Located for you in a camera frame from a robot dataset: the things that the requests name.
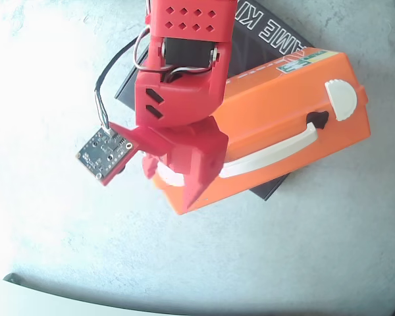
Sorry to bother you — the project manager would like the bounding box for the black camera cable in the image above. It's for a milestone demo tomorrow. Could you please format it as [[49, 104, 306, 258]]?
[[94, 34, 152, 132]]

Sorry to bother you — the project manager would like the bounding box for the white red black servo cable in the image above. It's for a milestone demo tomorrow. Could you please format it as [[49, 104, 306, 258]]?
[[161, 65, 215, 83], [133, 25, 152, 70]]

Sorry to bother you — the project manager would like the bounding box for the black game kit box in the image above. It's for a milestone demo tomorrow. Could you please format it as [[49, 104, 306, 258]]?
[[114, 0, 314, 201]]

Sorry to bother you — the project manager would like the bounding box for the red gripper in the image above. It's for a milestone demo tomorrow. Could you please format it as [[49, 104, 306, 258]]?
[[141, 115, 230, 214]]

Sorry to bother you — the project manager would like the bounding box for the wrist camera board red mount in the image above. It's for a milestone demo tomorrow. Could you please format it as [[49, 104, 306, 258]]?
[[75, 120, 142, 187]]

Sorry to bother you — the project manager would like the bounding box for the orange first aid box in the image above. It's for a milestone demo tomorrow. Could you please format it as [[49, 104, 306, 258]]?
[[153, 47, 372, 217]]

